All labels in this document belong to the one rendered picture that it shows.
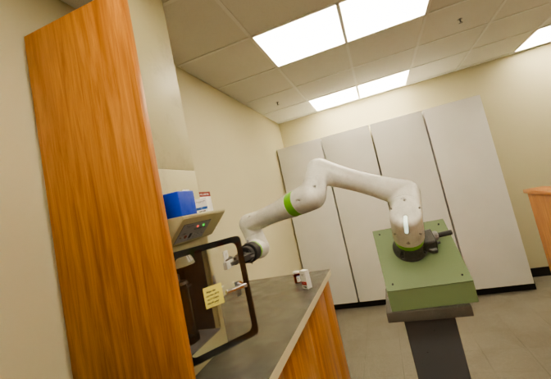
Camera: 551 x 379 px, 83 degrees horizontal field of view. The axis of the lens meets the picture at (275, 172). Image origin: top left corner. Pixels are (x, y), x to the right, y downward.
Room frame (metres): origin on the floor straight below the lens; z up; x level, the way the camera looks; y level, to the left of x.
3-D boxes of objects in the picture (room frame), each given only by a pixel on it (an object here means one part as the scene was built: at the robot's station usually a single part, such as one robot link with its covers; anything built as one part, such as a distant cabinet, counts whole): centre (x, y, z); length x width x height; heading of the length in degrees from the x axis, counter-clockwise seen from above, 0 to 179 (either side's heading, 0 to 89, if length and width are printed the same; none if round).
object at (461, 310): (1.47, -0.53, 0.92); 0.32 x 0.32 x 0.04; 72
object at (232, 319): (1.22, 0.32, 1.19); 0.30 x 0.01 x 0.40; 127
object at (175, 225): (1.26, 0.35, 1.46); 0.32 x 0.11 x 0.10; 163
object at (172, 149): (1.32, 0.53, 2.18); 0.32 x 0.25 x 0.93; 163
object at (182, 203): (1.16, 0.39, 1.55); 0.10 x 0.10 x 0.09; 73
